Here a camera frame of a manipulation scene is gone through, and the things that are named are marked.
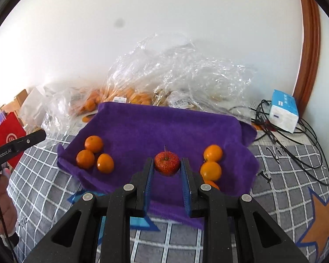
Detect large orange mandarin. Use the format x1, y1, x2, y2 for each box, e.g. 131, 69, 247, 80
84, 135, 104, 154

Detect brown wooden door frame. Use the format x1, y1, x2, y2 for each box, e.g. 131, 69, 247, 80
293, 0, 321, 116

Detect blue white tissue box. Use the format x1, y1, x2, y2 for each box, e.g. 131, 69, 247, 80
269, 90, 299, 134

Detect cardboard box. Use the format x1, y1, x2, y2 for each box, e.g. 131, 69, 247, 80
0, 89, 28, 116

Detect small clear plastic bag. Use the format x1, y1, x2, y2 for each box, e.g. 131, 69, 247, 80
40, 87, 103, 147

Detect red paper bag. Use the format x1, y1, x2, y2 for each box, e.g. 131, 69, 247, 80
0, 111, 27, 169

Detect black cables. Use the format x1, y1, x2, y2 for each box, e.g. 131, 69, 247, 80
227, 99, 329, 187

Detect small red apple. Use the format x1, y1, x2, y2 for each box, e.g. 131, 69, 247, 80
154, 146, 181, 176

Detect grey checked table cloth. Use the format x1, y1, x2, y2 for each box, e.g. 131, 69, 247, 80
8, 144, 329, 262

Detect purple towel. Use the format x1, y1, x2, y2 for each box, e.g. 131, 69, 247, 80
56, 101, 260, 231

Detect white plastic bag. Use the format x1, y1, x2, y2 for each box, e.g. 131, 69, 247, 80
18, 86, 47, 133

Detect person's left hand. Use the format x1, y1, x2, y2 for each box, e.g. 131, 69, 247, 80
0, 168, 18, 243

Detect large clear plastic bag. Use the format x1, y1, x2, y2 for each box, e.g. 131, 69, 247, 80
102, 34, 254, 123

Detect small orange kumquat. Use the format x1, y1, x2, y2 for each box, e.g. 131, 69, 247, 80
203, 144, 223, 162
204, 180, 220, 190
200, 162, 222, 181

